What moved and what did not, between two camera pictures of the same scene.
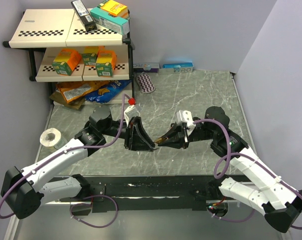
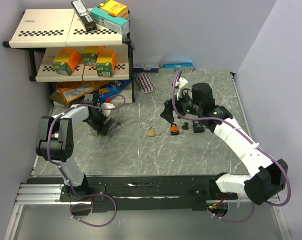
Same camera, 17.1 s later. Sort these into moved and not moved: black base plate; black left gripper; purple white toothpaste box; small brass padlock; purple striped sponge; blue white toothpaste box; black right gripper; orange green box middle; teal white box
Moved: small brass padlock; black right gripper; black left gripper
Not moved: blue white toothpaste box; purple white toothpaste box; orange green box middle; teal white box; purple striped sponge; black base plate
